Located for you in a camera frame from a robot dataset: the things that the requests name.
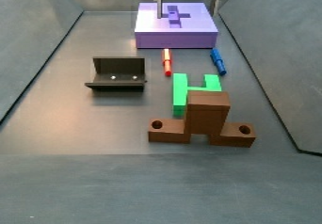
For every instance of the brown T-shaped block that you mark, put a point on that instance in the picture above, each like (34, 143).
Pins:
(203, 119)

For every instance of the red cylindrical peg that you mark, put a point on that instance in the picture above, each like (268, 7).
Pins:
(165, 61)

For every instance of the blue cylindrical peg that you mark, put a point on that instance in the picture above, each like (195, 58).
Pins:
(217, 61)

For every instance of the purple board with cross slot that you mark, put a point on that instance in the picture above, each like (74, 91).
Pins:
(184, 27)

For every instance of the black angle bracket fixture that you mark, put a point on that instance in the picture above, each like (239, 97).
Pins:
(117, 72)

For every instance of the green U-shaped block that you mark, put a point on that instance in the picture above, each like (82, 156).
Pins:
(180, 87)

